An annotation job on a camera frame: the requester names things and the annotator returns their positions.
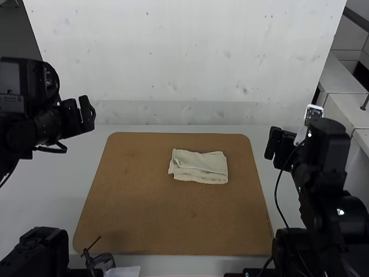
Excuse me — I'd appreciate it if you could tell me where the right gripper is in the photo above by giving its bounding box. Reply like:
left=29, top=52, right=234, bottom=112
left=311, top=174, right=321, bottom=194
left=263, top=125, right=301, bottom=173

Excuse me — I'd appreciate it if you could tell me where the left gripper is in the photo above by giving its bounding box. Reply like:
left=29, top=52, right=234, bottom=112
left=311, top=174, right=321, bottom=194
left=56, top=95, right=96, bottom=141

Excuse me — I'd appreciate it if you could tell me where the pale towel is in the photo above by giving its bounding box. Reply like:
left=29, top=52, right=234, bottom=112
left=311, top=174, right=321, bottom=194
left=167, top=148, right=230, bottom=185

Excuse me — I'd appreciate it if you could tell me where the cork mat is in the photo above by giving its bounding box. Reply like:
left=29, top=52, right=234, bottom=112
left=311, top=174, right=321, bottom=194
left=72, top=132, right=274, bottom=257

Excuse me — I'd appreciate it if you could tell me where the black clamp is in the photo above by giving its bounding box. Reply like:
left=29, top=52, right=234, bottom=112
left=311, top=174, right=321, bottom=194
left=80, top=235, right=116, bottom=272

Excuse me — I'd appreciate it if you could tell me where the black cable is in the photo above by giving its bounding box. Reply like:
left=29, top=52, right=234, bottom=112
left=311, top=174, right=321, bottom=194
left=273, top=140, right=306, bottom=230

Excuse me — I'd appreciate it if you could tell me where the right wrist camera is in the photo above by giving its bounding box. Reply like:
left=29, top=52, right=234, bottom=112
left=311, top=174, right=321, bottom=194
left=293, top=104, right=324, bottom=147

